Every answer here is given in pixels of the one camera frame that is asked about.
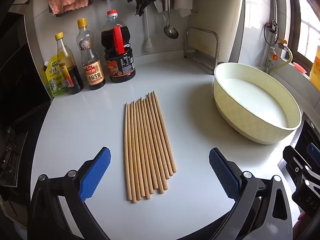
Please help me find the pink plastic dish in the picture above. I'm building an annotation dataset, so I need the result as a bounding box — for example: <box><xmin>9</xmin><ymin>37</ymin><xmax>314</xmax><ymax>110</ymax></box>
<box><xmin>292</xmin><ymin>62</ymin><xmax>307</xmax><ymax>74</ymax></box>

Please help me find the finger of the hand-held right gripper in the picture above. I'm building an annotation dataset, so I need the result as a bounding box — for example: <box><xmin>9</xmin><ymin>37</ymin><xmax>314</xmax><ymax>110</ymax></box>
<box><xmin>307</xmin><ymin>142</ymin><xmax>320</xmax><ymax>164</ymax></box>
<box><xmin>282</xmin><ymin>145</ymin><xmax>316</xmax><ymax>180</ymax></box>

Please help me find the black gas stove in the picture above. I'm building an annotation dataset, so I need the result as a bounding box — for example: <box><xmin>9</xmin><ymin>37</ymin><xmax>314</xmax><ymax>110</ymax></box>
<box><xmin>277</xmin><ymin>111</ymin><xmax>320</xmax><ymax>178</ymax></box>

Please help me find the slim dark oil bottle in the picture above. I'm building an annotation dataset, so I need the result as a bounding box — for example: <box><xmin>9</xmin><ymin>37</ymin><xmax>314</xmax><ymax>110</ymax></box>
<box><xmin>54</xmin><ymin>32</ymin><xmax>84</xmax><ymax>95</ymax></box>

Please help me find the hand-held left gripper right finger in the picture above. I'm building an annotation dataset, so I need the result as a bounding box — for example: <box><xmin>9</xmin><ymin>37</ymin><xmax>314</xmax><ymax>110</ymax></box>
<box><xmin>209</xmin><ymin>148</ymin><xmax>293</xmax><ymax>240</ymax></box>

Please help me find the red and black gas device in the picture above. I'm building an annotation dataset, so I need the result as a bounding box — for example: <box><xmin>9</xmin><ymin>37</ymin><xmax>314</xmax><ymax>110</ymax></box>
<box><xmin>265</xmin><ymin>21</ymin><xmax>278</xmax><ymax>33</ymax></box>

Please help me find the cream round basin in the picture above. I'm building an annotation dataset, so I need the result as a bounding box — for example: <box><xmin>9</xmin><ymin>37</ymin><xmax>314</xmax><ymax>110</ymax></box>
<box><xmin>213</xmin><ymin>62</ymin><xmax>302</xmax><ymax>145</ymax></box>

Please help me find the window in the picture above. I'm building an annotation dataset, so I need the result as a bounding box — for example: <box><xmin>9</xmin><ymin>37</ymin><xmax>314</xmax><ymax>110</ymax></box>
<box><xmin>287</xmin><ymin>0</ymin><xmax>320</xmax><ymax>63</ymax></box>

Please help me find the metal gas pipe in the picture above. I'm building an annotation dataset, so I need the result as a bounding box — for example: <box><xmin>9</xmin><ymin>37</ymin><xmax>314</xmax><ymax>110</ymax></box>
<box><xmin>265</xmin><ymin>0</ymin><xmax>288</xmax><ymax>67</ymax></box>

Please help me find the yellow plastic container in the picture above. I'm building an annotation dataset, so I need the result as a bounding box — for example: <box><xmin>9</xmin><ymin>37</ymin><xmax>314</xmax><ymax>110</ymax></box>
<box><xmin>309</xmin><ymin>45</ymin><xmax>320</xmax><ymax>92</ymax></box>

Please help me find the metal cutting board rack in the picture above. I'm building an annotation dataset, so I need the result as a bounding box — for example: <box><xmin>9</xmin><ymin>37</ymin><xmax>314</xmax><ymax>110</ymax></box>
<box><xmin>184</xmin><ymin>26</ymin><xmax>220</xmax><ymax>74</ymax></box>

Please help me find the dark appliance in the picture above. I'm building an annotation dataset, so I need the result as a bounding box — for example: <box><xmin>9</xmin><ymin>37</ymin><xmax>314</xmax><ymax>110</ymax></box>
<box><xmin>0</xmin><ymin>0</ymin><xmax>53</xmax><ymax>188</ymax></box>

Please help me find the bunch of wooden chopsticks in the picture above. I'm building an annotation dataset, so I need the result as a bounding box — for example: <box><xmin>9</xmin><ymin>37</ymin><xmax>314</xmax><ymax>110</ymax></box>
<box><xmin>123</xmin><ymin>91</ymin><xmax>177</xmax><ymax>204</ymax></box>

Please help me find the white cutting board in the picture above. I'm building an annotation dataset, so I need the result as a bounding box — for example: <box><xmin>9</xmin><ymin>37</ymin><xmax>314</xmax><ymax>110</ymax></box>
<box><xmin>191</xmin><ymin>0</ymin><xmax>247</xmax><ymax>65</ymax></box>

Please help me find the clear soy sauce bottle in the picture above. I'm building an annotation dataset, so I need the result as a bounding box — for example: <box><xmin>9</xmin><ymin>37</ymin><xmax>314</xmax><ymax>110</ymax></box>
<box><xmin>76</xmin><ymin>18</ymin><xmax>106</xmax><ymax>90</ymax></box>

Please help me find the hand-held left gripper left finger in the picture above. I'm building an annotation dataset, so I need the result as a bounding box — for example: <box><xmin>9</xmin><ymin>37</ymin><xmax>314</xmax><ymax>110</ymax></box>
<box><xmin>29</xmin><ymin>147</ymin><xmax>112</xmax><ymax>240</ymax></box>

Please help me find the large red-handled sauce jug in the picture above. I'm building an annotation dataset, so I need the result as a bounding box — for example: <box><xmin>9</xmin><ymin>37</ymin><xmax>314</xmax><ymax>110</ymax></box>
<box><xmin>101</xmin><ymin>9</ymin><xmax>136</xmax><ymax>83</ymax></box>

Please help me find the metal ladle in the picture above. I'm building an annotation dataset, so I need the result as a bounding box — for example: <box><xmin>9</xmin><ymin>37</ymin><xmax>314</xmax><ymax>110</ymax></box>
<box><xmin>164</xmin><ymin>0</ymin><xmax>179</xmax><ymax>40</ymax></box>

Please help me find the yellow gas hose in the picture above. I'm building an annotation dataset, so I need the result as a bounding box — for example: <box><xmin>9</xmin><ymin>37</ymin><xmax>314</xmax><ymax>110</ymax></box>
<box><xmin>265</xmin><ymin>47</ymin><xmax>293</xmax><ymax>73</ymax></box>

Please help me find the yellow-green seasoning pouch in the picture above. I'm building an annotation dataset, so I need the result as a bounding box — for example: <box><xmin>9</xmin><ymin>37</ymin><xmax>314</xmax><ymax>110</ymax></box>
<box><xmin>44</xmin><ymin>55</ymin><xmax>70</xmax><ymax>98</ymax></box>

